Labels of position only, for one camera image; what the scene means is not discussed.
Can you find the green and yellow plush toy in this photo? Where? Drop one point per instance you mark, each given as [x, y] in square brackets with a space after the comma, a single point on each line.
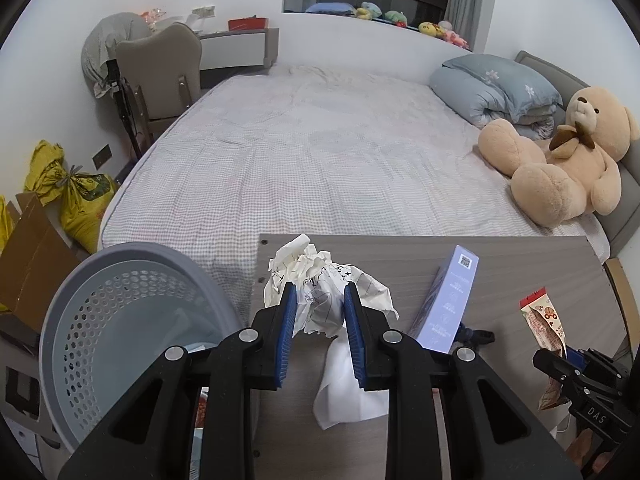
[369, 10]

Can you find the grey cloth bundle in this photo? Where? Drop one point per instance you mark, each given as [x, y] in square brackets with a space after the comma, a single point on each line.
[102, 45]

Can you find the pink ornament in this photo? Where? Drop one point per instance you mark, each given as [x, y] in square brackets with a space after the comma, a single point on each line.
[152, 16]

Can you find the red snack wrapper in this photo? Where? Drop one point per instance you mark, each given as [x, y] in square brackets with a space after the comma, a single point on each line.
[542, 325]

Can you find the tan teddy bear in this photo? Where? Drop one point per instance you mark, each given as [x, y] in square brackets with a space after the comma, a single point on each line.
[560, 180]

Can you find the red box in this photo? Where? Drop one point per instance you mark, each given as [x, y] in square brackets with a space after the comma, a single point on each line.
[248, 23]

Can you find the brown cardboard box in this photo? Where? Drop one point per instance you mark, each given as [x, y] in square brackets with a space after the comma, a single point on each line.
[35, 265]

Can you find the white drawer cabinet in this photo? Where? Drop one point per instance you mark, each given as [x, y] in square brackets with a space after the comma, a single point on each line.
[32, 442]

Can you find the yellow plastic bag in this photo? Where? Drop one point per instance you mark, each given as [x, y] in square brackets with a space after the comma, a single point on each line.
[5, 225]

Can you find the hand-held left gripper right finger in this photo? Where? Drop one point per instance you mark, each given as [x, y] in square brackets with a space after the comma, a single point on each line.
[352, 330]

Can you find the small black object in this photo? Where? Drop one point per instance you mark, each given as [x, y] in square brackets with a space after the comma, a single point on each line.
[477, 334]

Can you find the pink plush toy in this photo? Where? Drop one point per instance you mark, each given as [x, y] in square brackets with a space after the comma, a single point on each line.
[456, 37]

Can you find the grey storage box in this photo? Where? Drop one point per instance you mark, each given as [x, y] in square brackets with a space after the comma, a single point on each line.
[22, 390]

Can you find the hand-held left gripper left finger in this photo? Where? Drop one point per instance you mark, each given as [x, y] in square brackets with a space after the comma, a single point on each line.
[285, 330]

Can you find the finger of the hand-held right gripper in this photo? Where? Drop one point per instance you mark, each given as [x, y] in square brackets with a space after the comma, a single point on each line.
[552, 365]
[590, 362]

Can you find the folded grey-blue quilt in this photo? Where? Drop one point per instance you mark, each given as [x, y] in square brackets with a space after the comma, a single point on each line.
[495, 85]

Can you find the grey upholstered chair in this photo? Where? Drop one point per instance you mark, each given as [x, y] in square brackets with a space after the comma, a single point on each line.
[160, 70]

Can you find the grey and white desk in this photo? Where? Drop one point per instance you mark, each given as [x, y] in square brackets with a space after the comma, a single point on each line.
[235, 47]

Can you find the tied yellow sack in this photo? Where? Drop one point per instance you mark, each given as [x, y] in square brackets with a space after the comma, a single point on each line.
[80, 200]

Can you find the bed with checked sheet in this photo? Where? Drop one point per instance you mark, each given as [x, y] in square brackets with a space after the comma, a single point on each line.
[300, 160]

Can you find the black wall socket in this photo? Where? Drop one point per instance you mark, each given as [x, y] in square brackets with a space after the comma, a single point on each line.
[101, 156]

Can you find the grey perforated plastic basket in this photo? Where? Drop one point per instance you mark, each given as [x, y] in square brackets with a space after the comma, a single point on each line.
[100, 320]

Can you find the blue pillow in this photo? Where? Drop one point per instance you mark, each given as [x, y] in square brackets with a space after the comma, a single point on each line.
[330, 8]

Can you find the long purple box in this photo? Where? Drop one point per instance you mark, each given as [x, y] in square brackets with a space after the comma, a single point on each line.
[450, 305]

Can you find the white paper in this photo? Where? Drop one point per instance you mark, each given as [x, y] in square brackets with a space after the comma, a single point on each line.
[320, 280]

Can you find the person's right hand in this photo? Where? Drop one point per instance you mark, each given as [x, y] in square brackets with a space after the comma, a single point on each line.
[582, 449]

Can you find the white tissue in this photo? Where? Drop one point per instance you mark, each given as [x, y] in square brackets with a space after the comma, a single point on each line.
[345, 395]

